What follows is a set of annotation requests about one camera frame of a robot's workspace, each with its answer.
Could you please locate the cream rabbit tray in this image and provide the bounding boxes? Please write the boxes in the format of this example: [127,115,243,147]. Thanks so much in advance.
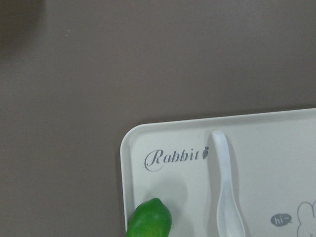
[120,109,316,237]

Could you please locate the white ceramic spoon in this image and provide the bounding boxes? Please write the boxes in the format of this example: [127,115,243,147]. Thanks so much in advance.
[212,130,246,237]

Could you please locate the green lime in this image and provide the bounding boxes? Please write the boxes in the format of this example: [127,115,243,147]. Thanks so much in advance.
[126,197,172,237]

